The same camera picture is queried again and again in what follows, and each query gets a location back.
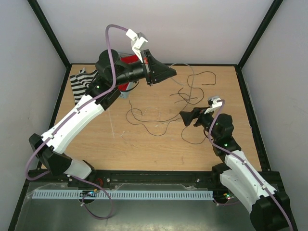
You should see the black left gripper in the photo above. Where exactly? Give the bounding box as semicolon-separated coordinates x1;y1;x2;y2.
113;50;177;87

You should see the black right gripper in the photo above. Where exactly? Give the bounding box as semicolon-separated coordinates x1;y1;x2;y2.
179;106;219;141

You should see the grey thin wire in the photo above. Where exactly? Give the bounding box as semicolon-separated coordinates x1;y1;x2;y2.
168;63;196;106

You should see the black thin wire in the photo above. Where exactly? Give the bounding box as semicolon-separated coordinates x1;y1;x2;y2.
169;71;217;105

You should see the dark purple thin wire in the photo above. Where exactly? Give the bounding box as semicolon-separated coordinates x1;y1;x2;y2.
126;100;212;145

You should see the translucent white zip tie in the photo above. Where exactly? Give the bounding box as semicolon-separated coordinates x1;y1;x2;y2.
107;109;115;138

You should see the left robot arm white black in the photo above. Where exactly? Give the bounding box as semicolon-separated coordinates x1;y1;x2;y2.
29;49;177;187

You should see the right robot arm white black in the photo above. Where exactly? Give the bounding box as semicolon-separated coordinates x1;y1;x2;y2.
180;107;294;231

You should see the red cloth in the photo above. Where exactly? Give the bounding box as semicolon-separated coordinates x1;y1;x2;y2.
118;55;139;92

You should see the light blue plastic basket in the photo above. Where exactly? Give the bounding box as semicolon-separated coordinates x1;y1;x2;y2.
119;51;132;100

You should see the black white striped cloth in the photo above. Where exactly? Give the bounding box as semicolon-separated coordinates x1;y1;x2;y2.
69;68;98;105

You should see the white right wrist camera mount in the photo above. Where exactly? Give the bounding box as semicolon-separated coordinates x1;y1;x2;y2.
204;96;222;114

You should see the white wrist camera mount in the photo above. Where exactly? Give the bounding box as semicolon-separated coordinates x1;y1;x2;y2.
204;96;222;114
126;29;148;62

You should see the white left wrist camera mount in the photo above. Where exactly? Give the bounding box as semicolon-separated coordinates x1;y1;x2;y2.
126;29;148;62

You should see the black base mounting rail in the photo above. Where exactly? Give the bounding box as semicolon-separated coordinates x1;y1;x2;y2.
25;169;282;190

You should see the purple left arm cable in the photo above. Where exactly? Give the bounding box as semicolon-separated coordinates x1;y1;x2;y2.
25;24;130;219

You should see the light blue slotted cable duct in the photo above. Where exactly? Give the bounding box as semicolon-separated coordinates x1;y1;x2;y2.
31;190;213;201

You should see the black cage frame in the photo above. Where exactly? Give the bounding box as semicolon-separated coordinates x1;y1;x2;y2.
8;0;283;231

